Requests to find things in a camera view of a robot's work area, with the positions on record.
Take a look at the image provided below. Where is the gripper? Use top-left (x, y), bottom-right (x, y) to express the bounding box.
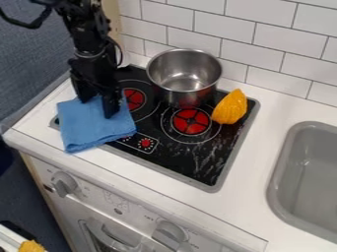
top-left (65, 52), bottom-right (123, 120)

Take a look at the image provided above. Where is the silver pot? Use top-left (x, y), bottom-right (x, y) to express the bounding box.
top-left (144, 47), bottom-right (225, 109)

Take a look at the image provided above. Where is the toy sink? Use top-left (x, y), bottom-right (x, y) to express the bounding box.
top-left (265, 120), bottom-right (337, 245)

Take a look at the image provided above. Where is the toy stove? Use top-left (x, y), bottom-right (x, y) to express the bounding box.
top-left (47, 63), bottom-right (262, 194)

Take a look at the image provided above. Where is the blue cloth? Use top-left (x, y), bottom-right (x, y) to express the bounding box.
top-left (55, 95), bottom-right (139, 155)

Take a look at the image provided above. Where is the yellow ridged toy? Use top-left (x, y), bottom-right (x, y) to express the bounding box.
top-left (209, 88), bottom-right (250, 126)

